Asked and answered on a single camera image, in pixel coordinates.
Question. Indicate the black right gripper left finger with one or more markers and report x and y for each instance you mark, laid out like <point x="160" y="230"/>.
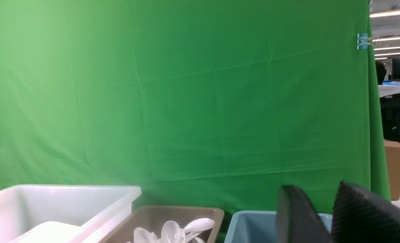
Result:
<point x="297" y="220"/>

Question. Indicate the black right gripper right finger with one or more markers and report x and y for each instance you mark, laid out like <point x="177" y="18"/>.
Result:
<point x="361" y="216"/>

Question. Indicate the blue plastic chopstick bin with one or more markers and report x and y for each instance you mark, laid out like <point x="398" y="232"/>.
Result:
<point x="253" y="227"/>

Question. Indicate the brown cardboard box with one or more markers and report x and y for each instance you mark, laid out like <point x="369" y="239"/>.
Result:
<point x="392" y="156"/>

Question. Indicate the white spoon centre pile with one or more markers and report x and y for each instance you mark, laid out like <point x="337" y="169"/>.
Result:
<point x="171" y="232"/>

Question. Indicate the green backdrop cloth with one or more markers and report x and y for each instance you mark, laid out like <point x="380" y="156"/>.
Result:
<point x="213" y="103"/>

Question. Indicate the olive green spoon bin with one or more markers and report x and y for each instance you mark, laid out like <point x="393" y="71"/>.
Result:
<point x="152" y="219"/>

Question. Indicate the white spoon left pile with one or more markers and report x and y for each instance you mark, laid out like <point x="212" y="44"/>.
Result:
<point x="141" y="235"/>

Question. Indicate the blue binder clip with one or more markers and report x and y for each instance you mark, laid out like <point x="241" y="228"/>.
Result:
<point x="364" y="41"/>

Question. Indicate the large white plastic tub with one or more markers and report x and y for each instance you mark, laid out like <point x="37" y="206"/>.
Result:
<point x="95" y="210"/>

